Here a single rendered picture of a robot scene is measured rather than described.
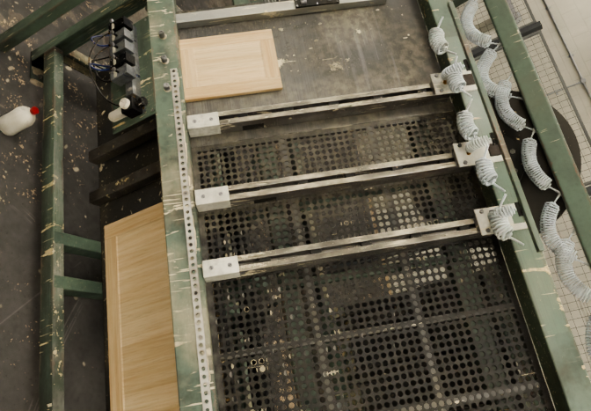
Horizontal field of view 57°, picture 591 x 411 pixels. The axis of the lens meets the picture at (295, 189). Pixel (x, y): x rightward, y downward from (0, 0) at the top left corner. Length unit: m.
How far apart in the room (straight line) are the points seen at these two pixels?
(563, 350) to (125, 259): 1.74
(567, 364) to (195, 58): 1.82
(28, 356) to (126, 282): 0.48
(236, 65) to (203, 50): 0.16
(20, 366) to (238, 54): 1.56
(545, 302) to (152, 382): 1.48
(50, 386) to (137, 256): 0.59
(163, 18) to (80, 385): 1.65
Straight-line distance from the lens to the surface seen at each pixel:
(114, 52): 2.43
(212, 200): 2.03
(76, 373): 2.71
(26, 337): 2.58
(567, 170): 2.67
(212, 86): 2.33
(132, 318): 2.42
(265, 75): 2.35
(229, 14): 2.53
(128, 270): 2.48
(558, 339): 2.06
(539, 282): 2.08
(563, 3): 8.19
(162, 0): 2.62
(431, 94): 2.31
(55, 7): 2.80
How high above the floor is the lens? 2.03
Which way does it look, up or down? 23 degrees down
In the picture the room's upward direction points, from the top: 69 degrees clockwise
